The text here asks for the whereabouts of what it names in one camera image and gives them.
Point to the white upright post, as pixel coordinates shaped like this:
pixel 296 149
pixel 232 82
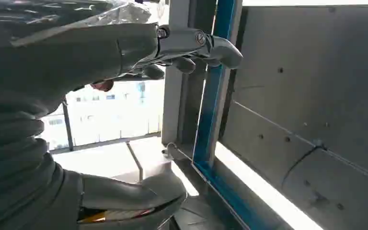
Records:
pixel 171 104

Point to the grey metal panel with holes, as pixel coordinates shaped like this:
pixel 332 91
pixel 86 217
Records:
pixel 314 79

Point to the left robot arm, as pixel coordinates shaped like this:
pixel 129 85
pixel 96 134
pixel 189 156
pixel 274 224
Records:
pixel 9 143

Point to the crinkled clear plastic wrap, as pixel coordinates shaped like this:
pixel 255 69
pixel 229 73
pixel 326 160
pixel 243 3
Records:
pixel 60 12

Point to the small metal bracket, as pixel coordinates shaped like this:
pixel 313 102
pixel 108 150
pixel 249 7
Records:
pixel 173 150

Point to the dark thin railing post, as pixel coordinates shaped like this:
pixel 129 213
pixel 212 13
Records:
pixel 67 127

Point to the blue metal frame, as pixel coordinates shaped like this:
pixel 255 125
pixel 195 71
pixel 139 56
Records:
pixel 207 127

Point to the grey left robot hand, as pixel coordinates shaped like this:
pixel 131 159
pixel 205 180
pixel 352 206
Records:
pixel 76 54

